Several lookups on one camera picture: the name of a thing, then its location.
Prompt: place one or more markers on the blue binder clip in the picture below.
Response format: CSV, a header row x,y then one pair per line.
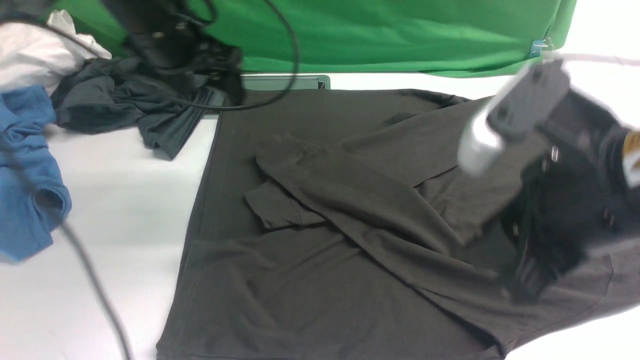
x,y
539,46

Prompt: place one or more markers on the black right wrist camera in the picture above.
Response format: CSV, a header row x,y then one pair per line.
x,y
510,116

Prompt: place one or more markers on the green backdrop cloth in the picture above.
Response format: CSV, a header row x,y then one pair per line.
x,y
454,38

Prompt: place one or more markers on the metal table cable hatch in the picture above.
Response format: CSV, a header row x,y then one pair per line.
x,y
261,87

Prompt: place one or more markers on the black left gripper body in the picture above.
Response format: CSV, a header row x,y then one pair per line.
x,y
219,62

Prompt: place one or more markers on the white crumpled garment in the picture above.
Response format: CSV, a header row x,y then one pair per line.
x,y
30,55

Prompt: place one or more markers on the gray long-sleeved shirt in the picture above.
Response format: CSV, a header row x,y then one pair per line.
x,y
336,225

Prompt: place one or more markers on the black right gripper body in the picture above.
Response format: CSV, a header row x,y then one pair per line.
x,y
577,201

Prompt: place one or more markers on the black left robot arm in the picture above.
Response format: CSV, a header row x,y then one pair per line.
x,y
152,25

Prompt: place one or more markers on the dark teal crumpled garment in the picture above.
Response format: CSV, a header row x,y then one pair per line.
x,y
109,95

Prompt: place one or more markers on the blue crumpled t-shirt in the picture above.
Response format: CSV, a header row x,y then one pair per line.
x,y
33,198

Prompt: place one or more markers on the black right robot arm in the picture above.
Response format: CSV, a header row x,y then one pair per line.
x,y
575,203

